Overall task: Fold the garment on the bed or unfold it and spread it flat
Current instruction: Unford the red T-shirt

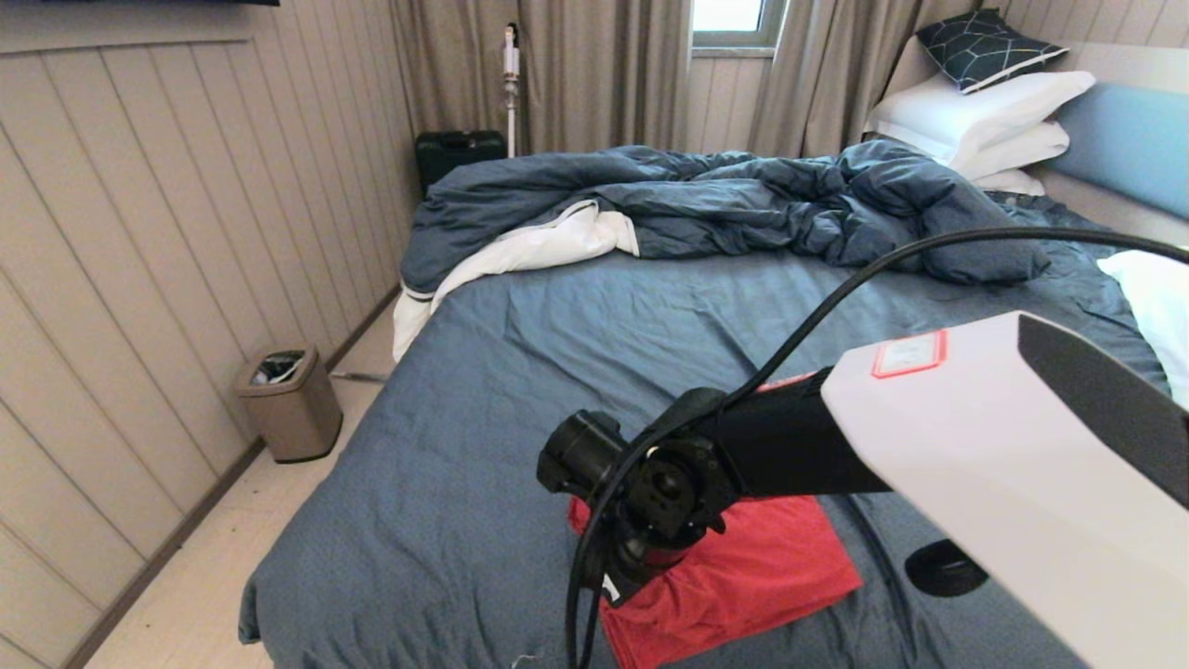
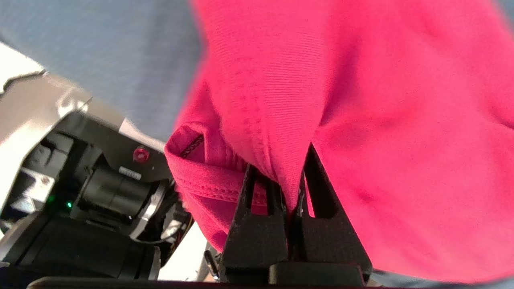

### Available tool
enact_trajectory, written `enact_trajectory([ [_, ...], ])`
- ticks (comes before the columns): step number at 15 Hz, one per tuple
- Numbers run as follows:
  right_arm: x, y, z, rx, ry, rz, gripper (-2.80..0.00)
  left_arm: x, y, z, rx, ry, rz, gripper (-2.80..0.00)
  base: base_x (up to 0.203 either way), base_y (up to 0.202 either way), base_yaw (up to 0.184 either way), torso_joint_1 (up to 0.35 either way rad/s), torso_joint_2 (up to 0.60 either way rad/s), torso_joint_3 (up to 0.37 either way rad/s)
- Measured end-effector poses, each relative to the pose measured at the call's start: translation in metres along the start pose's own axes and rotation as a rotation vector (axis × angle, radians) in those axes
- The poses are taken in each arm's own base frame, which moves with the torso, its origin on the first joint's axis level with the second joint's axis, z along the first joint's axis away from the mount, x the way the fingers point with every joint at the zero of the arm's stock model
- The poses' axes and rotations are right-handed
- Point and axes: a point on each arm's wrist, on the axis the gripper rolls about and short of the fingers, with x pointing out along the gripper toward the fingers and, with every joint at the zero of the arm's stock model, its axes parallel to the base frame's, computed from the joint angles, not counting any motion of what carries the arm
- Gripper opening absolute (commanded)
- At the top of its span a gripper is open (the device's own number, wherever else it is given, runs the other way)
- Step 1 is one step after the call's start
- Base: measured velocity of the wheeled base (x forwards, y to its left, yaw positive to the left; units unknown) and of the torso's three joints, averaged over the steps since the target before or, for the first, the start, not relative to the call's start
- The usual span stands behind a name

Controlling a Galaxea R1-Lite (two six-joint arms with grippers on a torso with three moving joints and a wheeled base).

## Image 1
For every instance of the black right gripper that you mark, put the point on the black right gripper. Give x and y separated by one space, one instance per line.
669 492

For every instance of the red printed t-shirt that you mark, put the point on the red printed t-shirt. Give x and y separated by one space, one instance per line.
771 567

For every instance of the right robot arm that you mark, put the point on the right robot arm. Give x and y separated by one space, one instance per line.
975 446

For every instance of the dark blue duvet white lining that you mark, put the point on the dark blue duvet white lining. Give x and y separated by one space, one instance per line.
743 200

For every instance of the bronze trash bin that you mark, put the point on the bronze trash bin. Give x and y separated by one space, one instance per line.
293 413

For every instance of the black hard case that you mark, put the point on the black hard case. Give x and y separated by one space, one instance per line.
455 149

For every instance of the wide beige curtain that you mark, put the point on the wide beige curtain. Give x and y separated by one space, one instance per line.
594 74

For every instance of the narrow beige curtain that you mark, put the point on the narrow beige curtain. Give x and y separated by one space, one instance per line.
817 74

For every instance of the white stick vacuum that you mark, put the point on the white stick vacuum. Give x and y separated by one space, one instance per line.
510 63

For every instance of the flat white pillow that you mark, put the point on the flat white pillow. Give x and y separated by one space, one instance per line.
1011 181

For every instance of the large white pillow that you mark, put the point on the large white pillow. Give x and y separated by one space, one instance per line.
975 109

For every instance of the medium white pillow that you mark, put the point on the medium white pillow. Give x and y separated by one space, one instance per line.
1020 147

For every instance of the white pillow at bed edge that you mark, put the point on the white pillow at bed edge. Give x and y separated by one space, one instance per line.
1161 307

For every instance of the dark geometric patterned cushion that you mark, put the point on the dark geometric patterned cushion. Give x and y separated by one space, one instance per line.
983 48

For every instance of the blue headboard cushion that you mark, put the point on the blue headboard cushion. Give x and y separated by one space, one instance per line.
1129 141

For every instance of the beige headboard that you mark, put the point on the beige headboard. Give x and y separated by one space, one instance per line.
1129 59

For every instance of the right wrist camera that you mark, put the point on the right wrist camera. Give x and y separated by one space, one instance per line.
581 455

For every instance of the window with grey frame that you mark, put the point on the window with grey frame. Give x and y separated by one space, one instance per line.
734 17

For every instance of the dark wall screen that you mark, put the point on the dark wall screen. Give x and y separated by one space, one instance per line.
139 2

